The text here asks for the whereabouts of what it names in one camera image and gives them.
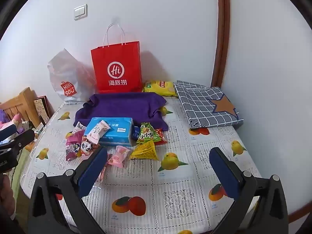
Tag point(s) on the brown wooden door frame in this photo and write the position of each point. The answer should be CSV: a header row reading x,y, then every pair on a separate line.
x,y
223,29

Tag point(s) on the small blue snack packet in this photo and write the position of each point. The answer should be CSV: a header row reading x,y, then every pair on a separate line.
x,y
136,132

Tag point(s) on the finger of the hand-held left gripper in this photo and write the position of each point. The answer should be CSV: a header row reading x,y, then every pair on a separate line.
x,y
7,131
23,141

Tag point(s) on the white light switch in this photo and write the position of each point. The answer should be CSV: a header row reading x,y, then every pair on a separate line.
x,y
80,12

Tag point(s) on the grey checked folded cloth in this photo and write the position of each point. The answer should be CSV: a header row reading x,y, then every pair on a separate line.
x,y
202,104

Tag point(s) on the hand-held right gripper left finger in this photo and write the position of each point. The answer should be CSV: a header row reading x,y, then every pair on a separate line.
x,y
92,173

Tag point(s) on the white pink snack packet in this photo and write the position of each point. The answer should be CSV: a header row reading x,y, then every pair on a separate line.
x,y
97,132

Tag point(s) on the yellow chips bag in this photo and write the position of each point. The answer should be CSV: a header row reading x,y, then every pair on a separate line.
x,y
159,87

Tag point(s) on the purple snack packet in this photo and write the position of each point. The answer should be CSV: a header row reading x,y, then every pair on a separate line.
x,y
73,143

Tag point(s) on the long pink stick packet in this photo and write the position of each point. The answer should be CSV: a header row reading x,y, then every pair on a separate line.
x,y
102,175

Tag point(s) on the blue tissue pack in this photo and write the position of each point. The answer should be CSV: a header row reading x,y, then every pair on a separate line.
x,y
119,129

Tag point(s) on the person's left forearm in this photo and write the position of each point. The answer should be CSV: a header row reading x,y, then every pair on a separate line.
x,y
6,195

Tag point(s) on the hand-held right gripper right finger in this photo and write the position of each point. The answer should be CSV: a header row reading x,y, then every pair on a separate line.
x,y
224,175

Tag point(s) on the panda print snack packet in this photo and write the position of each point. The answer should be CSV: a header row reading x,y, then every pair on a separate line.
x,y
86,148

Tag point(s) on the pink plush toy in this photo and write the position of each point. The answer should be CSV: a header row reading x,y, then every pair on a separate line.
x,y
14,119

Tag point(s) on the fruit print bed sheet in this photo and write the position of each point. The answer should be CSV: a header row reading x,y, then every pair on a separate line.
x,y
182,187

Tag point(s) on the yellow snack packet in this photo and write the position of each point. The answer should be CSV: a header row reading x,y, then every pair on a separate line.
x,y
145,151

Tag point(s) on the green snack packet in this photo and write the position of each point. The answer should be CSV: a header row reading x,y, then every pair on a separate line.
x,y
146,134

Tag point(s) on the white plastic bag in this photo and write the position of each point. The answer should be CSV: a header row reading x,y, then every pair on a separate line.
x,y
63,78

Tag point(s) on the wooden headboard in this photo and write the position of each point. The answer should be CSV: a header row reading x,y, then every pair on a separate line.
x,y
24,102

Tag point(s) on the small white snack packet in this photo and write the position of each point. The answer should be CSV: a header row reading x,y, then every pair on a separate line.
x,y
80,127

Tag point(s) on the purple towel lined box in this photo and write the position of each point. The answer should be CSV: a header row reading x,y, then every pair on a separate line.
x,y
121,104

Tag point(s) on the red paper bag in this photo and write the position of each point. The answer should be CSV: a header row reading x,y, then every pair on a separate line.
x,y
117,61

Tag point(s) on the brown framed picture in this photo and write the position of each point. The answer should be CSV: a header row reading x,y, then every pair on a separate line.
x,y
40,109

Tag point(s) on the red snack packet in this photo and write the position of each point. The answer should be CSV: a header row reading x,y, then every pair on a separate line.
x,y
162,136

